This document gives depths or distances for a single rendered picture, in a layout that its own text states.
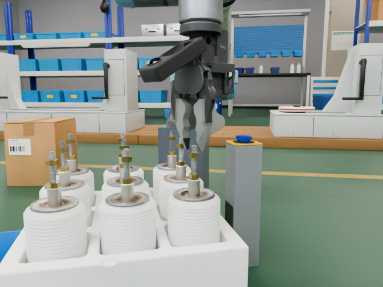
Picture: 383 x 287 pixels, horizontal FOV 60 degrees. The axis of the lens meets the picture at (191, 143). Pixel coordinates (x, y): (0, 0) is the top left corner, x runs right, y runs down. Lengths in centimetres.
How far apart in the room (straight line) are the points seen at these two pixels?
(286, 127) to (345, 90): 57
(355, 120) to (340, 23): 446
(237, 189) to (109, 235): 35
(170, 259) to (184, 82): 29
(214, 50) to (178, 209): 28
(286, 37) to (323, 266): 606
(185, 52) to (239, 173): 37
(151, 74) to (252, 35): 630
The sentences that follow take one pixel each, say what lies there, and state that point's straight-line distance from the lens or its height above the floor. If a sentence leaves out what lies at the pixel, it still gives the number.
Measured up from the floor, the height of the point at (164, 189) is 24.
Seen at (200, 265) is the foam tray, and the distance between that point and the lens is 58.
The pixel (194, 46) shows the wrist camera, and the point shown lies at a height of 51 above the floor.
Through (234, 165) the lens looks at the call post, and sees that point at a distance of 79.
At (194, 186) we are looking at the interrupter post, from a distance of 59.
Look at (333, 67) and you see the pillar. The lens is 704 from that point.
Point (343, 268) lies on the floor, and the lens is 97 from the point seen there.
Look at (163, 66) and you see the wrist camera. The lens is 51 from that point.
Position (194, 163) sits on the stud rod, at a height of 31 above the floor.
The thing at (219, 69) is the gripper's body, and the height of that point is 47.
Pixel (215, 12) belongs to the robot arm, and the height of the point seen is 56.
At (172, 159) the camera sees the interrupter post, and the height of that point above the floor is 27.
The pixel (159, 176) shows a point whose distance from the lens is 80.
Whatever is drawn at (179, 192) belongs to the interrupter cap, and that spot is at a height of 25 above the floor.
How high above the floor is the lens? 44
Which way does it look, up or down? 9 degrees down
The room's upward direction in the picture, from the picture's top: straight up
